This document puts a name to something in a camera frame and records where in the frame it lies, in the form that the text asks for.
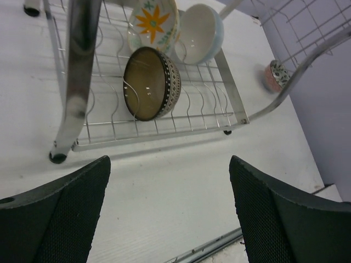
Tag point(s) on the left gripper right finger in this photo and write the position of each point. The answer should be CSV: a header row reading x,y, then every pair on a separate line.
x,y
281,223

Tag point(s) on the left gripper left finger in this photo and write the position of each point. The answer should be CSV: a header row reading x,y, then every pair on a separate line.
x,y
55,222

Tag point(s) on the brown patterned bowl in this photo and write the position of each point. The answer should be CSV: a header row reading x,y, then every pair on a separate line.
x,y
151,84

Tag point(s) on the light blue white bowl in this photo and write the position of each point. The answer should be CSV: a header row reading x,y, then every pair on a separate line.
x,y
201,35

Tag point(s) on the yellow flower bowl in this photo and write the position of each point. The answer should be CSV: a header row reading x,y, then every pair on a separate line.
x,y
154,24

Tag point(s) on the stainless steel dish rack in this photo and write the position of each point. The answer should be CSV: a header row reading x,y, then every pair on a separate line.
x,y
89,40

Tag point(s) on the wire utensil basket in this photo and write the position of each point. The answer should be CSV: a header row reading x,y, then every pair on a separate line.
x,y
295,28

